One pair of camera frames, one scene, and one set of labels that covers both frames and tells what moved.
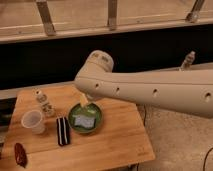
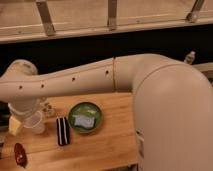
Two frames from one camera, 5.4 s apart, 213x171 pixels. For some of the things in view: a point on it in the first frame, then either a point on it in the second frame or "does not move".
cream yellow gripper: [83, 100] → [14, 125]
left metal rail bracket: [45, 16] does not move
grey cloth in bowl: [85, 121] does not move
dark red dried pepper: [20, 155] does not move
